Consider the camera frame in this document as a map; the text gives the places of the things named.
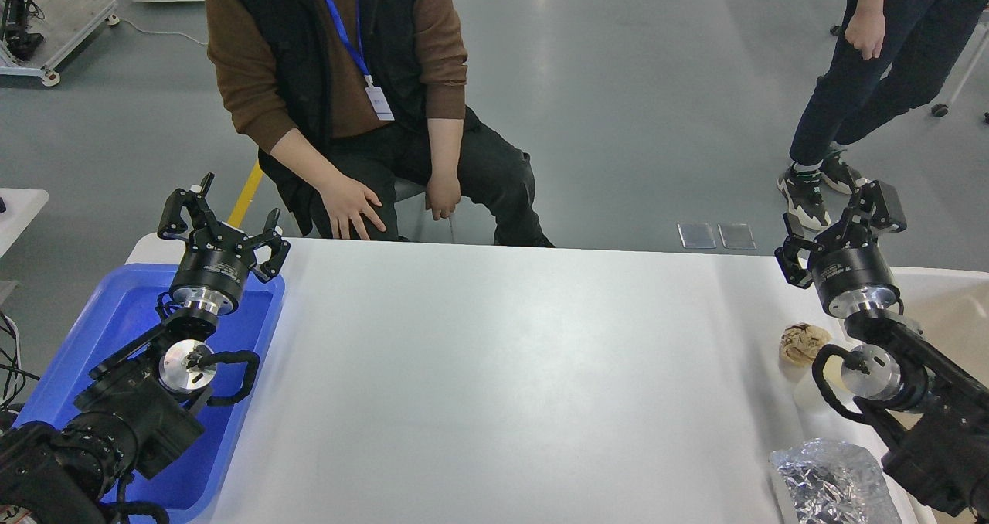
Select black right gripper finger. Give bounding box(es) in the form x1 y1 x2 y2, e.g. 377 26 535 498
776 213 824 289
838 180 908 235

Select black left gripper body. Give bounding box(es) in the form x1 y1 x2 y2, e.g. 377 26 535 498
169 226 257 315

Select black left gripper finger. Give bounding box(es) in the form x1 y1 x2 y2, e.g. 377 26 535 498
250 208 291 282
158 173 220 241

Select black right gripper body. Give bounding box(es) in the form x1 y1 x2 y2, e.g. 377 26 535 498
807 226 900 319

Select white paper cup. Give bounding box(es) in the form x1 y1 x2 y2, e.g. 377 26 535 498
794 356 854 413

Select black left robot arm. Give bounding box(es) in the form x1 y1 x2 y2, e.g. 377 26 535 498
2 173 291 523

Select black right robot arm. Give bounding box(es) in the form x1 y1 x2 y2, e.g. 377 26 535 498
774 180 988 523

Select right metal floor plate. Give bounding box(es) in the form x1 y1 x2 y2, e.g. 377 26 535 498
718 223 757 250

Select metal floor plate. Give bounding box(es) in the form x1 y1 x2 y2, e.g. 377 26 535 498
718 223 757 250
677 223 718 250

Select crumpled brown paper ball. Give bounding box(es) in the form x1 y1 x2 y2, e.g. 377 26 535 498
778 323 833 368

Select blue plastic bin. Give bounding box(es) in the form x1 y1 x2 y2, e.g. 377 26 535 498
15 264 285 523

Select left metal floor plate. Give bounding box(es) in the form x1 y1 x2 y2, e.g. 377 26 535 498
677 223 718 250

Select beige plastic bin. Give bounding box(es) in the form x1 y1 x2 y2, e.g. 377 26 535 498
893 267 988 386

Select white office chair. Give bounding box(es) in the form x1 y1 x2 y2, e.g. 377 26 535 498
929 6 988 119

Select white side table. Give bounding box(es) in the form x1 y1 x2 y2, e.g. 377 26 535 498
1 187 49 257

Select standing person dark jeans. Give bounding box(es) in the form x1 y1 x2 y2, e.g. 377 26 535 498
777 0 987 231

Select seated person brown sweater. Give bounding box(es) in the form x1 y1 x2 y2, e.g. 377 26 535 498
205 0 551 248

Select crumpled aluminium foil tray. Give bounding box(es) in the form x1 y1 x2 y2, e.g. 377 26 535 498
769 438 902 523

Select wheeled equipment base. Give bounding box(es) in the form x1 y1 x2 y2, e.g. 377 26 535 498
1 0 120 87

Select blue lanyard name badge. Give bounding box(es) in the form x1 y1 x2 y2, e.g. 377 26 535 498
324 0 395 121

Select black cables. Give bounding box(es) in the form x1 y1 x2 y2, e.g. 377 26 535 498
0 311 39 413

